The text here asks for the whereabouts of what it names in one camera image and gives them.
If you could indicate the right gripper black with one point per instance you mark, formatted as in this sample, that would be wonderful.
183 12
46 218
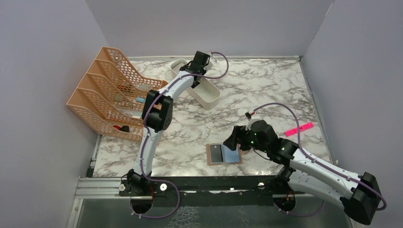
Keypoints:
239 131

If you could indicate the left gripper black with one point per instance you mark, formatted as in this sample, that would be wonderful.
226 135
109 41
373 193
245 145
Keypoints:
202 70

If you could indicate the brown leather card holder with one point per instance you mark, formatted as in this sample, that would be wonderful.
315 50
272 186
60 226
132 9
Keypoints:
229 157

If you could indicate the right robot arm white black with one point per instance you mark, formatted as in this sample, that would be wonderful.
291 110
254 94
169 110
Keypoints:
358 195

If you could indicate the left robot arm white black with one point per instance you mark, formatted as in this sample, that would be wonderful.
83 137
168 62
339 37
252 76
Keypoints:
157 116

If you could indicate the white oblong plastic tray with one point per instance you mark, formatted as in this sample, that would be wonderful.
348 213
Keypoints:
206 94

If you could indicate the blue item in organizer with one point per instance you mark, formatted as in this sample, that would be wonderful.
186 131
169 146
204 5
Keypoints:
140 100

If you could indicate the pink highlighter marker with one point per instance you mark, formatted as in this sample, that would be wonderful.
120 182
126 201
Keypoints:
302 128

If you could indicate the orange mesh file organizer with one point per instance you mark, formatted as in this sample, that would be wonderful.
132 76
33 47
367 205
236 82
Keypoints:
106 95

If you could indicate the red black item in organizer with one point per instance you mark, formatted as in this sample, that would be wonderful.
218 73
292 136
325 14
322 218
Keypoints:
124 128

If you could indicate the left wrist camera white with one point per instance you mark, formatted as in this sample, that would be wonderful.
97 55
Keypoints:
211 63

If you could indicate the black mounting rail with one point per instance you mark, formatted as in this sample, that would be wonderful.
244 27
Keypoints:
205 191

